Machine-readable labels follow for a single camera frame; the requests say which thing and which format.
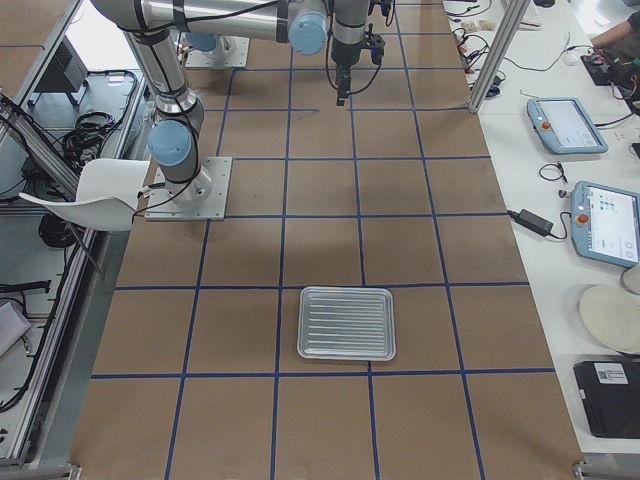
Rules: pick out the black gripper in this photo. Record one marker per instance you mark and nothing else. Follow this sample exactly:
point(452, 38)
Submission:
point(343, 54)

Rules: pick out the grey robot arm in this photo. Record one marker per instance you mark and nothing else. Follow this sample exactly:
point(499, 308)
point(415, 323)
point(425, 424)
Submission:
point(306, 26)

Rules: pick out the ribbed metal tray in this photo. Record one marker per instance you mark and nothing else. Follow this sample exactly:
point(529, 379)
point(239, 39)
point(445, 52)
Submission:
point(346, 324)

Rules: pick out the upper blue teach pendant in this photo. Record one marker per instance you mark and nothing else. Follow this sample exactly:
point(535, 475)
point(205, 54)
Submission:
point(564, 126)

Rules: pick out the blue teach pendant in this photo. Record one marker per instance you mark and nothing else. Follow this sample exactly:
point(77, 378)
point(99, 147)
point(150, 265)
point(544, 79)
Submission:
point(564, 126)
point(605, 223)

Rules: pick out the black power adapter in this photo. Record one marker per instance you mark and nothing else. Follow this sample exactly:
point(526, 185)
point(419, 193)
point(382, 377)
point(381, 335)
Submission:
point(532, 222)

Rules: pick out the white plastic chair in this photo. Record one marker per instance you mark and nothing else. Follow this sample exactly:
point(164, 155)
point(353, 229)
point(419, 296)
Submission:
point(106, 196)

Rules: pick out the lower blue teach pendant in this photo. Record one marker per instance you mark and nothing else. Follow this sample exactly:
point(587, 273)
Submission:
point(605, 223)

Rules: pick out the beige round plate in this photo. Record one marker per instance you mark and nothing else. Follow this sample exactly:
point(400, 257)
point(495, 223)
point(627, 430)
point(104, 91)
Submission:
point(611, 315)

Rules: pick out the black laptop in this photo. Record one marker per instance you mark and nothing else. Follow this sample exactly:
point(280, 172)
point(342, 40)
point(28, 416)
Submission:
point(609, 391)

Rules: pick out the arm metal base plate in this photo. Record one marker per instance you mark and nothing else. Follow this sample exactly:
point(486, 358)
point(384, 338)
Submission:
point(204, 198)
point(211, 52)

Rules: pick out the right aluminium frame post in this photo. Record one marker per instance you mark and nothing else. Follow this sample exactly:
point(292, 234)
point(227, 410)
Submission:
point(503, 37)

